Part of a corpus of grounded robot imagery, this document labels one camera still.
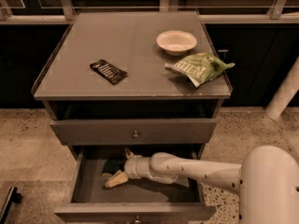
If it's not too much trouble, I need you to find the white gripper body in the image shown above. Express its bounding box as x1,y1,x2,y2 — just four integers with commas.
124,155,150,179

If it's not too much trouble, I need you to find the grey drawer cabinet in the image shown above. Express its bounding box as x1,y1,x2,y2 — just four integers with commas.
30,10,233,224

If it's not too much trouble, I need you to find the glass railing with metal posts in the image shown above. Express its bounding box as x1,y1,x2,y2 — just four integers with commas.
0,0,299,24

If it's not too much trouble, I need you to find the black object at floor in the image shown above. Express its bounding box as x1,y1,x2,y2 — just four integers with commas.
0,187,22,224

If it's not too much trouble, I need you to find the grey top drawer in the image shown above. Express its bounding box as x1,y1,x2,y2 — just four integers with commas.
50,119,217,146

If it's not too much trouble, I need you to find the round metal top knob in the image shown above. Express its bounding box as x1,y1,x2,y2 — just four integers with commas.
132,131,140,139

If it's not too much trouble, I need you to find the round metal middle knob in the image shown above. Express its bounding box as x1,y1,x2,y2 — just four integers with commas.
134,216,142,224

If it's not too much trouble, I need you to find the black snack wrapper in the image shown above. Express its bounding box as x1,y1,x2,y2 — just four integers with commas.
90,60,127,85

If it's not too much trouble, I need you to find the green chip bag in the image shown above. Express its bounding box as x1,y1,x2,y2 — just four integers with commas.
164,52,235,88

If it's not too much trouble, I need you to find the round metal knob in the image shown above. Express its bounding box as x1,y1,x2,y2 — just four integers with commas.
132,131,140,139
134,216,142,224

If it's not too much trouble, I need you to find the green yellow sponge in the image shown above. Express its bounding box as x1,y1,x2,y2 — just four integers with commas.
102,159,124,176

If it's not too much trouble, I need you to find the white cylindrical post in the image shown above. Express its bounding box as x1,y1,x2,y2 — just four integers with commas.
265,57,299,119

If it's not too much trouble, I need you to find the white paper bowl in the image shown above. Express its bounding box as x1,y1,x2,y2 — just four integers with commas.
156,30,197,56

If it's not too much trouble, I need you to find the open grey middle drawer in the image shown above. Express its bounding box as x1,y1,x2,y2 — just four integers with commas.
55,148,216,222

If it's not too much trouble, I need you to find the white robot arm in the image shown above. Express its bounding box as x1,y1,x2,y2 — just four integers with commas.
105,146,299,224

